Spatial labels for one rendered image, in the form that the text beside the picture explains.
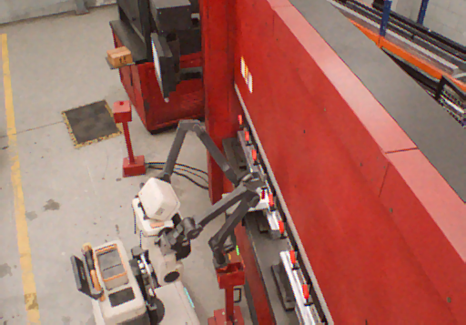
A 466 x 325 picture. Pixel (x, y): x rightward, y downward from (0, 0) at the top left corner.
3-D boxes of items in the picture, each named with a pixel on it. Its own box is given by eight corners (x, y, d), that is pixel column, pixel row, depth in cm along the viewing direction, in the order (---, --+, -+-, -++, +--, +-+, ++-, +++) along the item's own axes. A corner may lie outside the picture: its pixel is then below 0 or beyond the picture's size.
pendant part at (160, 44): (155, 72, 361) (150, 33, 339) (168, 70, 364) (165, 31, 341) (163, 98, 328) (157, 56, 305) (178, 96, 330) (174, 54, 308)
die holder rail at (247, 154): (237, 140, 346) (237, 131, 340) (244, 139, 347) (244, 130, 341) (251, 181, 308) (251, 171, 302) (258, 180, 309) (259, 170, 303)
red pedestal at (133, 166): (122, 165, 458) (107, 99, 406) (145, 162, 461) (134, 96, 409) (122, 177, 442) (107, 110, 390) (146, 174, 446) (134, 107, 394)
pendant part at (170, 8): (157, 82, 377) (146, -14, 323) (185, 77, 382) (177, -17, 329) (167, 112, 339) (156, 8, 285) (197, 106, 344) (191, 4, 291)
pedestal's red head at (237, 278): (213, 264, 278) (212, 247, 266) (237, 259, 281) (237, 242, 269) (219, 289, 263) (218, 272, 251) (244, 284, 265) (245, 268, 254)
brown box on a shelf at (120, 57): (105, 57, 442) (102, 46, 434) (128, 53, 451) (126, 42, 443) (110, 69, 421) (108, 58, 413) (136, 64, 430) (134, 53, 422)
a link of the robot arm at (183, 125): (179, 113, 251) (180, 116, 241) (201, 120, 254) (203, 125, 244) (156, 180, 261) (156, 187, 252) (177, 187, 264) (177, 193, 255)
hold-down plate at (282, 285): (270, 268, 250) (271, 264, 248) (279, 266, 251) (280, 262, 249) (285, 311, 227) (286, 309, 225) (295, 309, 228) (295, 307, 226)
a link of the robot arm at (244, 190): (245, 174, 229) (253, 186, 221) (255, 188, 238) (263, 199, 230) (177, 222, 228) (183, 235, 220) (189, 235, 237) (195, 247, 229)
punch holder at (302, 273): (294, 269, 213) (298, 248, 203) (310, 267, 214) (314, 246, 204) (304, 294, 201) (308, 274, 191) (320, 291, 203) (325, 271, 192)
